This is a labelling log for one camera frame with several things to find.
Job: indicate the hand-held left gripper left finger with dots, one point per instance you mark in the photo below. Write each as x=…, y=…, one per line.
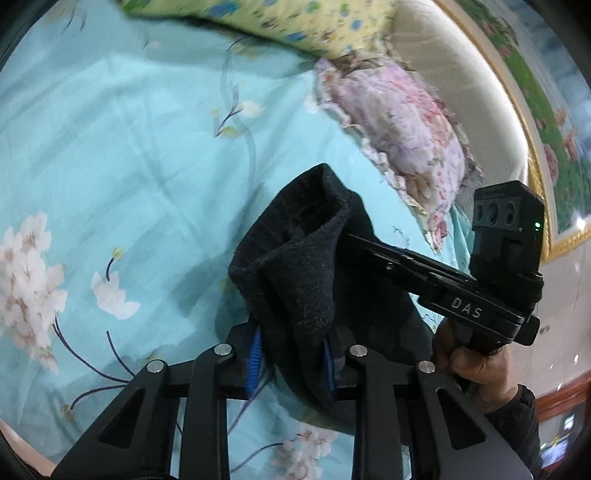
x=253, y=360

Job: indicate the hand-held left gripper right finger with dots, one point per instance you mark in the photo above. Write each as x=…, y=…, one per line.
x=328, y=364

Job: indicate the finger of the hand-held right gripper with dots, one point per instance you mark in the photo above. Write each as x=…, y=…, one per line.
x=406, y=277
x=406, y=256

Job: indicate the black pants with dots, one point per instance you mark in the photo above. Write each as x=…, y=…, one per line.
x=304, y=277

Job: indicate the person's right forearm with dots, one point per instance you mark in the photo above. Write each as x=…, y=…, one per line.
x=517, y=429

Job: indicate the person's right hand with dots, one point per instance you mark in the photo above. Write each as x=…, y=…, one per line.
x=480, y=374

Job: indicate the pink floral ruffled pillow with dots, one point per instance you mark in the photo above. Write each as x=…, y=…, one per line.
x=406, y=138

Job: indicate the white striped padded headboard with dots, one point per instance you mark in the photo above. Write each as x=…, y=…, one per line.
x=471, y=83

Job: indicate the wooden furniture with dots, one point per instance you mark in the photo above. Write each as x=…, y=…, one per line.
x=563, y=397

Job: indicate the turquoise floral bed sheet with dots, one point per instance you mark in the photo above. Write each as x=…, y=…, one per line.
x=138, y=161

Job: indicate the yellow cartoon print pillow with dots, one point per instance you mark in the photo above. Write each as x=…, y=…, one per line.
x=286, y=23

